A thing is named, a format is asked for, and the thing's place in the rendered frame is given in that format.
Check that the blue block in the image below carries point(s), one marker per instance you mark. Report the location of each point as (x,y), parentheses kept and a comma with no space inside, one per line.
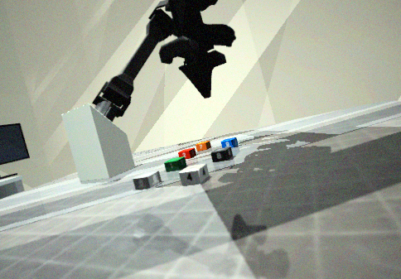
(231,142)

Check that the orange block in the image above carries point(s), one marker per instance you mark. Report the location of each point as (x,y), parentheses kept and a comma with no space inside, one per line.
(203,146)

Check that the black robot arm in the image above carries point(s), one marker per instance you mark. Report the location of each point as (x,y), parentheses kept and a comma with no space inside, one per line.
(118,90)

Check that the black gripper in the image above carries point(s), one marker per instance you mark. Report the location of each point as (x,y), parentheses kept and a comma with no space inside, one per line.
(198,63)

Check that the green block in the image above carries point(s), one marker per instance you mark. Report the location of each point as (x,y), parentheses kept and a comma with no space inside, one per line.
(175,164)

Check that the red block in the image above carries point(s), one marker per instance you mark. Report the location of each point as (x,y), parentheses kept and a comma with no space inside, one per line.
(188,153)

